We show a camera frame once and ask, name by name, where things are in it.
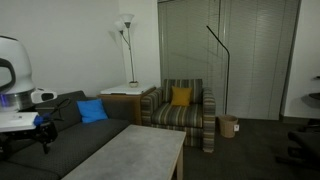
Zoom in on black low furniture piece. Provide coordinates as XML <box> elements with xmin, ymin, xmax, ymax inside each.
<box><xmin>274</xmin><ymin>129</ymin><xmax>320</xmax><ymax>169</ymax></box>

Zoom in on blue throw pillow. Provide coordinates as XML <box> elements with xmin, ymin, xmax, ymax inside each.
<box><xmin>76</xmin><ymin>98</ymin><xmax>109</xmax><ymax>124</ymax></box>

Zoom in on grey window blinds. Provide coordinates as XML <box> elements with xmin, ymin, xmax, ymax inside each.
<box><xmin>157</xmin><ymin>0</ymin><xmax>301</xmax><ymax>121</ymax></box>

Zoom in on dark grey patterned sofa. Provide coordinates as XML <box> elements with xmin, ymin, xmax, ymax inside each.
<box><xmin>0</xmin><ymin>90</ymin><xmax>136</xmax><ymax>180</ymax></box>

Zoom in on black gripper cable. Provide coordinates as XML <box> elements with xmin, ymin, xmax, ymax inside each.
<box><xmin>49</xmin><ymin>98</ymin><xmax>73</xmax><ymax>123</ymax></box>

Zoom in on yellow throw pillow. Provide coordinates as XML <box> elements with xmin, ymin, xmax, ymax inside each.
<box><xmin>170</xmin><ymin>86</ymin><xmax>194</xmax><ymax>107</ymax></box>

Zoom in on wicker waste basket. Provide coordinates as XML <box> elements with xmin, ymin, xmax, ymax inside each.
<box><xmin>218</xmin><ymin>114</ymin><xmax>240</xmax><ymax>139</ymax></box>

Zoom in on black office chair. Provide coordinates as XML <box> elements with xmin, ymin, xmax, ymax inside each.
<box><xmin>301</xmin><ymin>75</ymin><xmax>320</xmax><ymax>133</ymax></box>

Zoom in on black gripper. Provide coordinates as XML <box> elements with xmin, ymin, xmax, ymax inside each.
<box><xmin>31</xmin><ymin>120</ymin><xmax>59</xmax><ymax>155</ymax></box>

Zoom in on striped armchair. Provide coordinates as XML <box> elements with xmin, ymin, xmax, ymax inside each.
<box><xmin>140</xmin><ymin>78</ymin><xmax>217</xmax><ymax>154</ymax></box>

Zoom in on wooden side table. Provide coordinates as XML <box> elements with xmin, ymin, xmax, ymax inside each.
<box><xmin>96</xmin><ymin>87</ymin><xmax>157</xmax><ymax>126</ymax></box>

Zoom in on white shade floor lamp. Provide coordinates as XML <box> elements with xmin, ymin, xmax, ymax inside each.
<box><xmin>114</xmin><ymin>13</ymin><xmax>136</xmax><ymax>84</ymax></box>

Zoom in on black arc floor lamp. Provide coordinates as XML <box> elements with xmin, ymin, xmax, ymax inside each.
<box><xmin>205</xmin><ymin>25</ymin><xmax>232</xmax><ymax>116</ymax></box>

